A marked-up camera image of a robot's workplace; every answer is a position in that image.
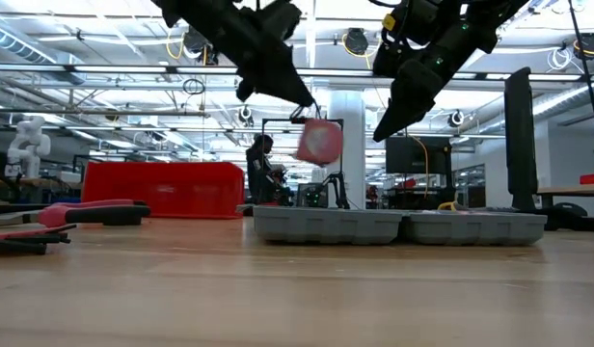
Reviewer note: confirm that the grey plastic tool case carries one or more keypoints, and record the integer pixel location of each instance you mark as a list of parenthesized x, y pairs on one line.
[(326, 226)]

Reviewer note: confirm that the black work glove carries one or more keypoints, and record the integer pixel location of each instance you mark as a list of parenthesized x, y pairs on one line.
[(572, 212)]

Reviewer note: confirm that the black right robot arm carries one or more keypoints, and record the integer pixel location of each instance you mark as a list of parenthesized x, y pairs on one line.
[(490, 12)]

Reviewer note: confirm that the wooden background workbench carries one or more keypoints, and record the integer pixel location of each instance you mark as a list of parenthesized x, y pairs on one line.
[(36, 182)]

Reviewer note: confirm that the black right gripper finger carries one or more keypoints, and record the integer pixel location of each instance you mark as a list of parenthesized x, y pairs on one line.
[(413, 96)]

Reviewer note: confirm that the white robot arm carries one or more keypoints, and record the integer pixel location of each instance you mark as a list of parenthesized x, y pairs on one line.
[(29, 144)]

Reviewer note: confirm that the long ceiling light bar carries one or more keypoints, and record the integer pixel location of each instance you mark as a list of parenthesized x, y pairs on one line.
[(133, 69)]

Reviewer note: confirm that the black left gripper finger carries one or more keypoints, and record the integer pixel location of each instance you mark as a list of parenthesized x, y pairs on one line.
[(287, 87), (245, 90)]

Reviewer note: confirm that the red storage bin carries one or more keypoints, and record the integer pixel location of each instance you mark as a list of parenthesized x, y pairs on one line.
[(593, 178)]

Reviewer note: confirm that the black upright panel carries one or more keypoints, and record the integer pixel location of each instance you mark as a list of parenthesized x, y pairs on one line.
[(521, 144)]

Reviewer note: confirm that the wooden side table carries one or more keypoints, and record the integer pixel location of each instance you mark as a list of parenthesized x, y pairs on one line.
[(567, 190)]

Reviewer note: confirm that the black gantry frame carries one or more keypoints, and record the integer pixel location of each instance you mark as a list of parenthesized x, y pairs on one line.
[(278, 120)]

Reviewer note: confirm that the black monitor screen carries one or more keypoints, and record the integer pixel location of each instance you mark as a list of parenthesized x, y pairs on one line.
[(413, 154)]

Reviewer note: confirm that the person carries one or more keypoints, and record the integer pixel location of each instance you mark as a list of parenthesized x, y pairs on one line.
[(261, 168)]

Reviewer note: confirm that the red black bit holder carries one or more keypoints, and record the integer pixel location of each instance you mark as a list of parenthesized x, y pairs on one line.
[(17, 246)]

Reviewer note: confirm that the white round column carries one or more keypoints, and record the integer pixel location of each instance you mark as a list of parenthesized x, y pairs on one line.
[(352, 106)]

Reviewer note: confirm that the red plastic box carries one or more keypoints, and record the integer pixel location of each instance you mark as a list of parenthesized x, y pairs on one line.
[(157, 188)]

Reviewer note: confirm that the black background robot arm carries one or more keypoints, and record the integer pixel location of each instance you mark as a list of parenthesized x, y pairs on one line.
[(338, 185)]

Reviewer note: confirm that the thin black stand pole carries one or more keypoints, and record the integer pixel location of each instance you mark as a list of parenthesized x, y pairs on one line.
[(587, 77)]

